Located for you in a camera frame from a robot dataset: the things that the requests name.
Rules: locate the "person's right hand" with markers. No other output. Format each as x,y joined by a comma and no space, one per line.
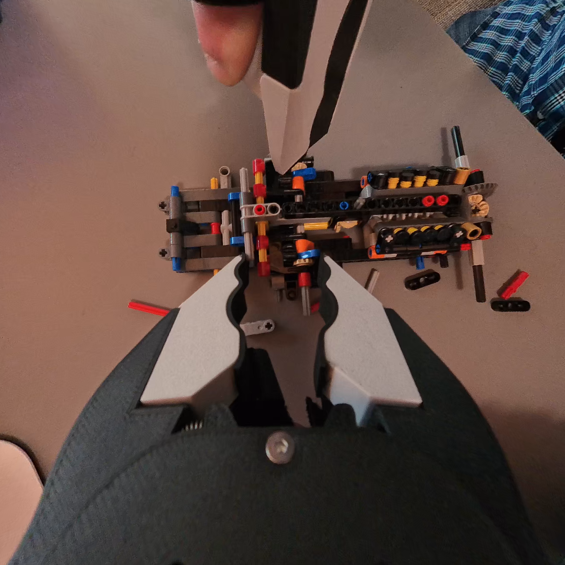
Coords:
227,35

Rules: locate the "black lego liftarm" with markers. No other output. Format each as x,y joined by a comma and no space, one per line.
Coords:
423,279
510,305

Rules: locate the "small grey lego liftarm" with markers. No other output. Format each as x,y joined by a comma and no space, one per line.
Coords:
260,327

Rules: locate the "pale rounded object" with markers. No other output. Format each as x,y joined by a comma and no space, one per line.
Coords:
15,494

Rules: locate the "short red lego axle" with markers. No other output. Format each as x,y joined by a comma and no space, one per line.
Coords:
513,284

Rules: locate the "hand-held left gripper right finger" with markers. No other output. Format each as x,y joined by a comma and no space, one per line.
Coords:
366,335

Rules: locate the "grey lego pin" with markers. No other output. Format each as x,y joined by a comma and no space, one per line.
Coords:
372,280

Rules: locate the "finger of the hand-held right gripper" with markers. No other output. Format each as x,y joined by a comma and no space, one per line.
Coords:
342,66
289,110

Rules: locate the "multicoloured lego technic chassis model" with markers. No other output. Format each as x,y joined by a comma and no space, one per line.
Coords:
335,216

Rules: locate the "blue plaid clothing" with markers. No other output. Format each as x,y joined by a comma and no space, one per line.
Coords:
521,57

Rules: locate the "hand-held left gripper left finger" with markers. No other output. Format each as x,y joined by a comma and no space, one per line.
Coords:
198,335

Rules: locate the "long red lego axle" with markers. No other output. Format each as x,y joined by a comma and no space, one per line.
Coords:
148,308

